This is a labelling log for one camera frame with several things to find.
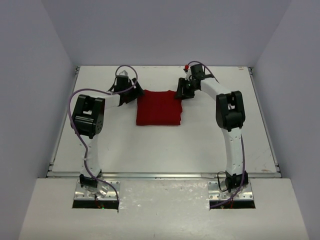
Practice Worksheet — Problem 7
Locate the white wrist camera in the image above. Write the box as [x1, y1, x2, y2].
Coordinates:
[119, 70, 128, 77]
[183, 64, 192, 81]

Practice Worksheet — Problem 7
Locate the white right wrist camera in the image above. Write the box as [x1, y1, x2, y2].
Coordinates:
[183, 64, 192, 81]

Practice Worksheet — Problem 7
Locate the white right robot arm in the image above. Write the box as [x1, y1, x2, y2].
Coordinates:
[175, 61, 249, 193]

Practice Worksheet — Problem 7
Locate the red t shirt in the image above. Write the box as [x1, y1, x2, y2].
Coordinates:
[136, 90, 183, 126]

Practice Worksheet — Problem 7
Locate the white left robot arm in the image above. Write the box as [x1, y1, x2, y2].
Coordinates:
[68, 75, 144, 189]

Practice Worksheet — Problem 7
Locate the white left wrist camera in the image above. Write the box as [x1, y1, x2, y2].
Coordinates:
[119, 70, 128, 77]

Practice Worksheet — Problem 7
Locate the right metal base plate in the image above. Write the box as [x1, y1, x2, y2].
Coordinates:
[207, 179, 254, 202]

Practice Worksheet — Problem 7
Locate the metal base plate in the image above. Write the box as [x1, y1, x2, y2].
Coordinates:
[73, 180, 120, 202]
[207, 179, 254, 202]

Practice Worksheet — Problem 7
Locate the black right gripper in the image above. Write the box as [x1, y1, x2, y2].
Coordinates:
[175, 78, 199, 101]

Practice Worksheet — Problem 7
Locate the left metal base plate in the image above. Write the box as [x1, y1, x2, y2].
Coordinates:
[73, 180, 120, 202]

